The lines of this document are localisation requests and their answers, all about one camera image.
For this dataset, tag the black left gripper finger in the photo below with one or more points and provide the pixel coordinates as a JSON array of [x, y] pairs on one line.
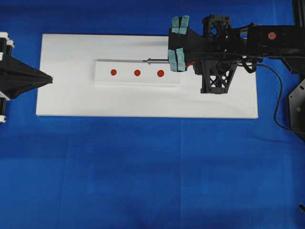
[[9, 64], [13, 90]]

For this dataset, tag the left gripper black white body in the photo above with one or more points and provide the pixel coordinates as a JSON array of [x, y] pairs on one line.
[[6, 46]]

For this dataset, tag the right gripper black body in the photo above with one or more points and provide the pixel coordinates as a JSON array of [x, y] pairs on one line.
[[219, 56]]

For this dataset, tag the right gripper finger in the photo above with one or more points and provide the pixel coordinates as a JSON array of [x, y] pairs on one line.
[[180, 60], [181, 36]]

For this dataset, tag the red handled soldering iron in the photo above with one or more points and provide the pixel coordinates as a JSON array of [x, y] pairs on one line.
[[151, 61]]

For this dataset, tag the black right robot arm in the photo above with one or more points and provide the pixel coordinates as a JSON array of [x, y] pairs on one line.
[[286, 43]]

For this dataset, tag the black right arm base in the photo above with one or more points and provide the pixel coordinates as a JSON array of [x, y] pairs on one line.
[[297, 108]]

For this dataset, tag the small white raised block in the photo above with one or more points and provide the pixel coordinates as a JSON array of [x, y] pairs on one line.
[[111, 72]]

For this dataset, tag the large white foam board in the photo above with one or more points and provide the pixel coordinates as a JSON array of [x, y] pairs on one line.
[[70, 60]]

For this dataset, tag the blue table cloth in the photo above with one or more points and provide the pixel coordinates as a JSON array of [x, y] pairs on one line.
[[148, 173]]

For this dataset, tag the black object at edge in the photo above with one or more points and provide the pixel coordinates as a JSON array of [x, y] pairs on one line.
[[302, 207]]

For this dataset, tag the black aluminium frame post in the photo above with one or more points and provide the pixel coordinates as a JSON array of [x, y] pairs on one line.
[[299, 12]]

